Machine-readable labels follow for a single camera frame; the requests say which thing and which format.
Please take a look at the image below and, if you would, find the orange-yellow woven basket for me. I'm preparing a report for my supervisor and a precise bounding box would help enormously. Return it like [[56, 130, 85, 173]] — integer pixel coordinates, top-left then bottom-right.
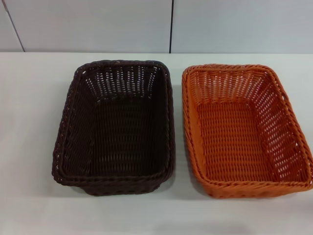
[[181, 63, 313, 200]]

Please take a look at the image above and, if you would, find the dark brown woven basket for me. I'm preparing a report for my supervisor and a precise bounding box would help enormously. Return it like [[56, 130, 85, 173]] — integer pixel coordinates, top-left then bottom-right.
[[50, 59, 177, 197]]

